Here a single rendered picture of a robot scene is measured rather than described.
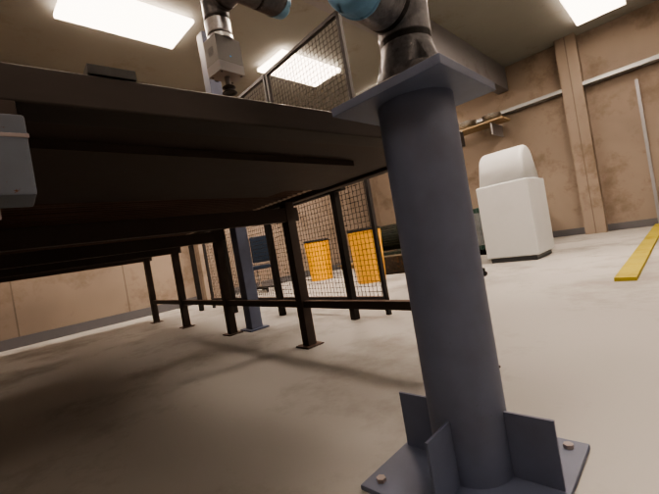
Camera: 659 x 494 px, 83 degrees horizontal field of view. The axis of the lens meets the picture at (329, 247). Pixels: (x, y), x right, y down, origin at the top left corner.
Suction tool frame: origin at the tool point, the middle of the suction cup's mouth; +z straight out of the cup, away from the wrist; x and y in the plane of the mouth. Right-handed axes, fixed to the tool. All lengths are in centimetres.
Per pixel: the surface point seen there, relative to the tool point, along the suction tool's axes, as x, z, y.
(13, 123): 20, 24, 55
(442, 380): 50, 81, -4
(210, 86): -159, -91, -105
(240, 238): -158, 31, -108
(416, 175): 51, 37, -4
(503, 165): -39, -11, -410
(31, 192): 20, 34, 54
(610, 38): 70, -205, -719
